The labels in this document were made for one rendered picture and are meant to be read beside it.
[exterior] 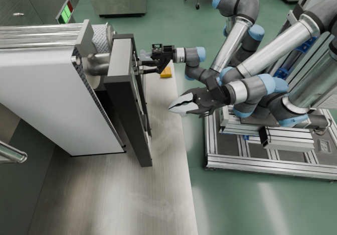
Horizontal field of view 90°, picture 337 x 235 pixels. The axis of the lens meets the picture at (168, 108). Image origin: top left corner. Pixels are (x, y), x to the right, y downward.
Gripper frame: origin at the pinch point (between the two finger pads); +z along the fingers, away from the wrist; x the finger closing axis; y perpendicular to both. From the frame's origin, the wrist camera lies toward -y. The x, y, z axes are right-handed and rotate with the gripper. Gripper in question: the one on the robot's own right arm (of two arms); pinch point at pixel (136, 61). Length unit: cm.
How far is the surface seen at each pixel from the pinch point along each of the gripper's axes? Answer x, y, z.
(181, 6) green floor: -301, -109, -67
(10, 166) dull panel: 51, 0, 41
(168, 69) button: -10.6, -16.6, -17.3
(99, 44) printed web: 11.9, 18.4, 11.4
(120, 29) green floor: -223, -109, 53
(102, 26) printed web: 6.3, 22.2, 9.6
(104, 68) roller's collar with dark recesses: 34.1, 25.6, 4.1
